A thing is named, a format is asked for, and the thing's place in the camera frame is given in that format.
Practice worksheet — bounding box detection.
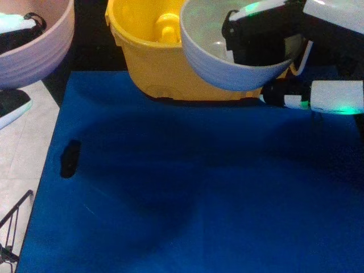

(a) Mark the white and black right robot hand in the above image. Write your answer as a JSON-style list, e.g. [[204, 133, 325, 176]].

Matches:
[[221, 0, 364, 116]]

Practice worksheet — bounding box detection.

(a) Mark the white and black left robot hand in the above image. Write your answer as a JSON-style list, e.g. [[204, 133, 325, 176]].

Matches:
[[0, 13, 47, 130]]

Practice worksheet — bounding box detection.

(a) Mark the large pink bowl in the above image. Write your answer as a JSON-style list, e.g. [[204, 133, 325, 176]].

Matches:
[[0, 0, 75, 89]]

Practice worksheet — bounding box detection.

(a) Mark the small white bowl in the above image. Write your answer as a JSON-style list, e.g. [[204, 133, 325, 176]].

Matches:
[[179, 0, 295, 92]]

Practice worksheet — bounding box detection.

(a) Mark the yellow dish rack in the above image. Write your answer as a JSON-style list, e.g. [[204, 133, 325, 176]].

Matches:
[[105, 0, 291, 102]]

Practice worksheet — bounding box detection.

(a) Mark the small black object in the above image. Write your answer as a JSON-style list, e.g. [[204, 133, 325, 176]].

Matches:
[[61, 139, 82, 179]]

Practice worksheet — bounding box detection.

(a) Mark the black rod stand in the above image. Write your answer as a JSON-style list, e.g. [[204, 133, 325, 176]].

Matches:
[[0, 189, 34, 267]]

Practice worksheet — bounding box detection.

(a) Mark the blue table mat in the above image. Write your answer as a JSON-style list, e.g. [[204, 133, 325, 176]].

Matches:
[[15, 70, 364, 273]]

